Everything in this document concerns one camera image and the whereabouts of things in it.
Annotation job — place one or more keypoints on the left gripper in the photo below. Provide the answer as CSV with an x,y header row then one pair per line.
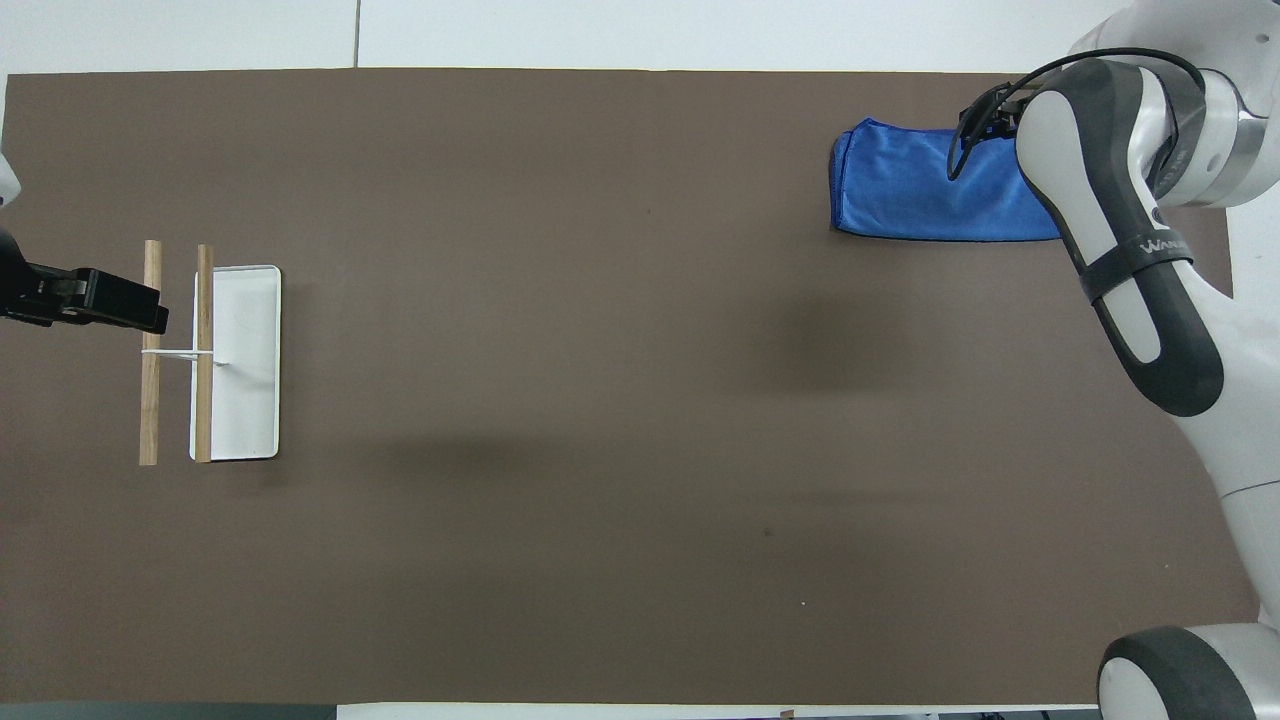
x,y
40,292

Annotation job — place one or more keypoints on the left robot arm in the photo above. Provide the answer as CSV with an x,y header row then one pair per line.
x,y
5,182

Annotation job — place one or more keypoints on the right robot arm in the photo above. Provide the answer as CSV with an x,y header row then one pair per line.
x,y
1130,250

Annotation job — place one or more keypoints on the blue folded towel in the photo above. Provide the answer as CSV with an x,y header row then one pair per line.
x,y
900,185

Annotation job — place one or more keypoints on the white rack with wooden bars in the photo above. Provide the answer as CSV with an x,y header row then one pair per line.
x,y
240,360

